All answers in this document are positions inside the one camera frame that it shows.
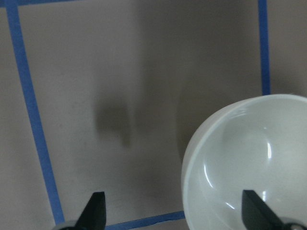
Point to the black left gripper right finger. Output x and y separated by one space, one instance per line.
257 215

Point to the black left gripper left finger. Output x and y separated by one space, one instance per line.
93 216

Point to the white ceramic bowl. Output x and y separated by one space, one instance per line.
257 144

